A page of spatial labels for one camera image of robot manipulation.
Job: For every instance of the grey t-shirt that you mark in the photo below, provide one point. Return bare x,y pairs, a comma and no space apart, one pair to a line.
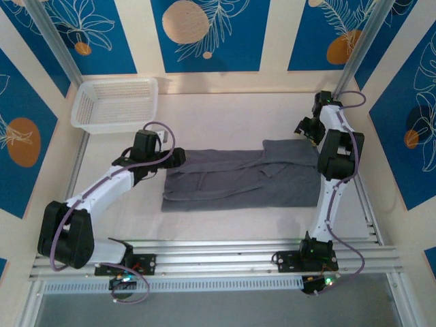
238,184

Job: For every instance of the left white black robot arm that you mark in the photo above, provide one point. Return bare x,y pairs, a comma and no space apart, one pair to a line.
98,190

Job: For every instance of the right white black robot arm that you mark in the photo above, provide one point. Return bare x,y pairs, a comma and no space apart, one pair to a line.
328,204

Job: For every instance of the white plastic basket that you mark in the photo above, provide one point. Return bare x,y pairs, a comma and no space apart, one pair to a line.
112,98

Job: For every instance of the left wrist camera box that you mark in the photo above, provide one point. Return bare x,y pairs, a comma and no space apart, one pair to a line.
165,137

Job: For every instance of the aluminium corner post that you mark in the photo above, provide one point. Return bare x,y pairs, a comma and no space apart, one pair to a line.
54,41
361,47

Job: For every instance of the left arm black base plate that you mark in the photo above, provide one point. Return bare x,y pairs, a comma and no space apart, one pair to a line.
150,264

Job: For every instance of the aluminium rail frame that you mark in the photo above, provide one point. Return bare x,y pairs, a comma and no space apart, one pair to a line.
218,259

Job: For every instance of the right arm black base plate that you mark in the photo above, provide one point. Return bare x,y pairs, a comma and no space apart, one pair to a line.
286,260

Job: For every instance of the aluminium frame bar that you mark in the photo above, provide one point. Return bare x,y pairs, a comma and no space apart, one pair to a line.
30,306
407,313

